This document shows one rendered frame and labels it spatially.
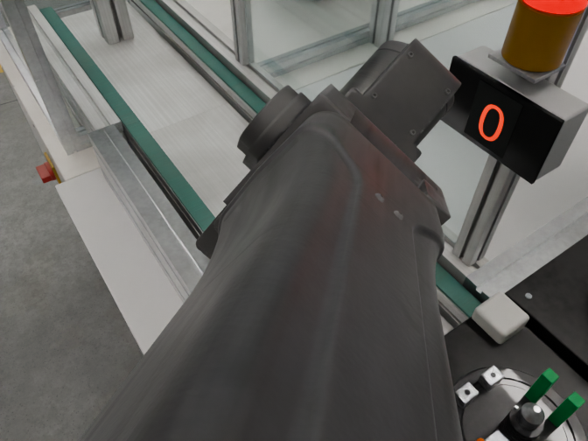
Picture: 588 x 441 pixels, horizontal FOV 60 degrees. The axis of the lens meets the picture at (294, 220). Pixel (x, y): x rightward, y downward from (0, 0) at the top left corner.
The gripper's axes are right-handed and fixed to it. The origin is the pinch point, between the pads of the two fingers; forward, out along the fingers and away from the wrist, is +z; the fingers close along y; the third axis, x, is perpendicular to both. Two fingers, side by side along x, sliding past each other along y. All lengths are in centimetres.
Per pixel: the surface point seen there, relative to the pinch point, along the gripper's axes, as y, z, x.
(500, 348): -5.1, 6.7, 30.1
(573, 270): -19.8, 11.8, 34.9
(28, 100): 9, 68, -49
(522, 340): -7.6, 6.9, 31.9
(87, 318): 55, 134, -15
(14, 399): 82, 118, -14
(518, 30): -22.7, -9.0, 5.2
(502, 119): -19.0, -4.2, 10.3
